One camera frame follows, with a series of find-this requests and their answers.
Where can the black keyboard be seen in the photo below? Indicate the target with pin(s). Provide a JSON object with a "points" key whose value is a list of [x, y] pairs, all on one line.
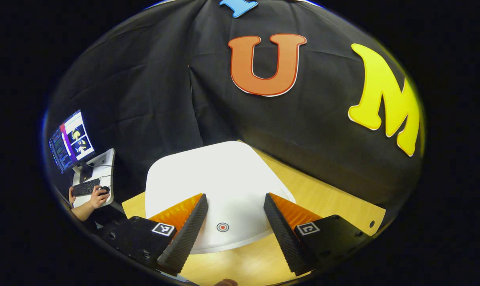
{"points": [[86, 187]]}

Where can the computer monitor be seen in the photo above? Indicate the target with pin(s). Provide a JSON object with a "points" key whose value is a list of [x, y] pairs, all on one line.
{"points": [[71, 141]]}

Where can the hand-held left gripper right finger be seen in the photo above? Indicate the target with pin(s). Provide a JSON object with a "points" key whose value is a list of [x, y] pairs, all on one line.
{"points": [[285, 238]]}

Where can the black backdrop cloth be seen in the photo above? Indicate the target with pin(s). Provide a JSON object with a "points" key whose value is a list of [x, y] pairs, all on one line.
{"points": [[164, 99]]}

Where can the white side desk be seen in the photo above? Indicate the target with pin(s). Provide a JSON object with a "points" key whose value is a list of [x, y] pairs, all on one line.
{"points": [[103, 163]]}

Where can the black computer mouse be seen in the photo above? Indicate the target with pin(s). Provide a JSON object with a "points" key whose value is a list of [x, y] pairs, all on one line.
{"points": [[105, 188]]}

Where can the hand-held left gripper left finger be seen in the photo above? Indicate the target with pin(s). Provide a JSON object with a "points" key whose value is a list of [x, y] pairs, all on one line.
{"points": [[184, 242]]}

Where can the wooden desktop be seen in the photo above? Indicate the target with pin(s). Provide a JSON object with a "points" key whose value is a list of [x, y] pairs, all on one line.
{"points": [[335, 206]]}

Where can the white desktop garbage bin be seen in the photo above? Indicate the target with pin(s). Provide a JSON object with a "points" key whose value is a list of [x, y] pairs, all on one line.
{"points": [[224, 174]]}

